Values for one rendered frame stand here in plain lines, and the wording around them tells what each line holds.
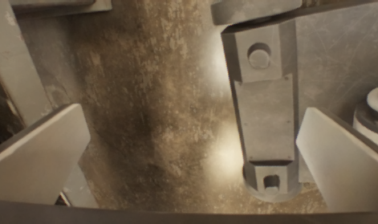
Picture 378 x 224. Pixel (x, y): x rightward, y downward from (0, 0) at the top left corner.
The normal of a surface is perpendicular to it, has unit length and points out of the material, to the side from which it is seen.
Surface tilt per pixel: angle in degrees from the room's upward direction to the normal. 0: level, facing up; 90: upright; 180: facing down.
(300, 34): 0
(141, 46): 0
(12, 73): 90
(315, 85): 0
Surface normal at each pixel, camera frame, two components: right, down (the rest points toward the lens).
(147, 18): -0.29, 0.50
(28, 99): 0.95, 0.09
